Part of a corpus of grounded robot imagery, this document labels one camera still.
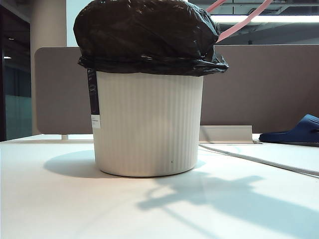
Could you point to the black garbage bag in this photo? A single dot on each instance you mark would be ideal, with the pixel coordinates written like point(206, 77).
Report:
point(142, 37)

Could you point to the white ribbed trash can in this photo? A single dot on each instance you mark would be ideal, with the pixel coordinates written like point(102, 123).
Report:
point(149, 124)

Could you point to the black and white label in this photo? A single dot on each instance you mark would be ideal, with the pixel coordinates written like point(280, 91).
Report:
point(93, 94)

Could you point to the grey-brown desk divider panel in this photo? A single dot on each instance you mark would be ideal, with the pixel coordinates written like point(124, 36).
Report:
point(249, 87)

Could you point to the dark blue slipper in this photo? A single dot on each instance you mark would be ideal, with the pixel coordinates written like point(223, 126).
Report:
point(299, 129)

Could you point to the white ceiling light strip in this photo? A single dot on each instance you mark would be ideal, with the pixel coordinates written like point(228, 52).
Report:
point(274, 19)

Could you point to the white divider bracket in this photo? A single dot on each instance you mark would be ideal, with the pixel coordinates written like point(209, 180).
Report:
point(64, 137)

